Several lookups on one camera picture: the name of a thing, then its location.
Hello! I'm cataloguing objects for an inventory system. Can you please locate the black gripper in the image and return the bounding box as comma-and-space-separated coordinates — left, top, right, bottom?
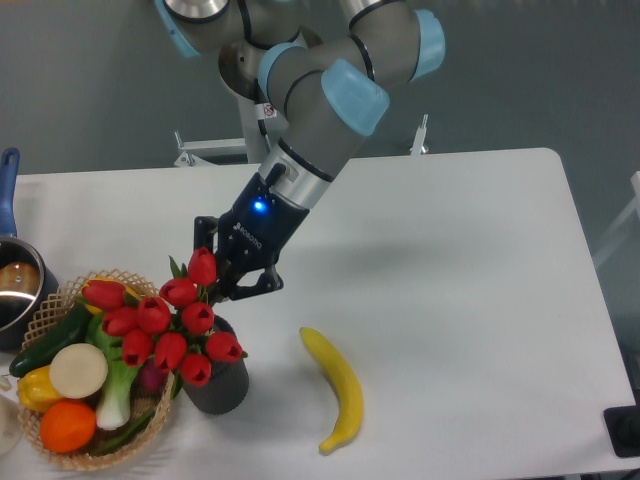
193, 172, 309, 303

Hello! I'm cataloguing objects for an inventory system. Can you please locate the red tulip bouquet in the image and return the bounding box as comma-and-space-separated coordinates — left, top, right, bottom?
99, 248, 219, 380

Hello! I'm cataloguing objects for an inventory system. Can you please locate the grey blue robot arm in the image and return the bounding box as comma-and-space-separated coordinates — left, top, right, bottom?
156, 1, 446, 304

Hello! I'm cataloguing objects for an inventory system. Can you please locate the dark grey ribbed vase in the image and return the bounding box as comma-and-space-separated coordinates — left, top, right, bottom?
179, 316, 249, 415

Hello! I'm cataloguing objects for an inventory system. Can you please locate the purple red radish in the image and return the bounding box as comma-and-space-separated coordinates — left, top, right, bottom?
137, 359, 167, 392

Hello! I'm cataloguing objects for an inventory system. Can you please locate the yellow squash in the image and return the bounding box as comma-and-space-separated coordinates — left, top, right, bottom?
81, 277, 141, 314

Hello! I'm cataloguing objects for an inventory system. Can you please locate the yellow banana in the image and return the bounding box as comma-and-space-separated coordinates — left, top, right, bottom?
299, 327, 364, 455

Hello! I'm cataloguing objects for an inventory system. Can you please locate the green cucumber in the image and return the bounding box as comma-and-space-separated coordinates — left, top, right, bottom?
9, 304, 93, 378

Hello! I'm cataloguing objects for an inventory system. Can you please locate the woven wicker basket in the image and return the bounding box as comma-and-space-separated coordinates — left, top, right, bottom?
18, 269, 175, 472

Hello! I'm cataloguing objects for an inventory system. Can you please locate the green bok choy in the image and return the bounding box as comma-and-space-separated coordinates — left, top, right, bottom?
86, 313, 140, 431

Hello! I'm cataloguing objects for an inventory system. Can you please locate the green bean pod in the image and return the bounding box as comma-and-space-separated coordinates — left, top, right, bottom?
90, 409, 155, 456

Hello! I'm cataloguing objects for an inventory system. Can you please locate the yellow bell pepper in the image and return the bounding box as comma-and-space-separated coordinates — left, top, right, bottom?
17, 365, 63, 413

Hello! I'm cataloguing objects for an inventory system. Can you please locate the orange fruit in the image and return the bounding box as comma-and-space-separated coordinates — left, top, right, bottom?
39, 399, 96, 453

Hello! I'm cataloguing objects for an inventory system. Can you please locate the black device at table edge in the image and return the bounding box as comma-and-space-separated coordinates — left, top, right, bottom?
603, 405, 639, 458

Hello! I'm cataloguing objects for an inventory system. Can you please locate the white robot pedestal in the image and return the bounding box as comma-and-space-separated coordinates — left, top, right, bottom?
173, 27, 431, 169

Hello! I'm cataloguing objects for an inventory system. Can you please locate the black cable on pedestal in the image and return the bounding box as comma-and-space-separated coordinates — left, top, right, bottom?
252, 78, 277, 163

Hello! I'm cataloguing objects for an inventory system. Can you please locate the blue handled saucepan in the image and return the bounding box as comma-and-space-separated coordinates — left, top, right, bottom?
1, 147, 58, 351

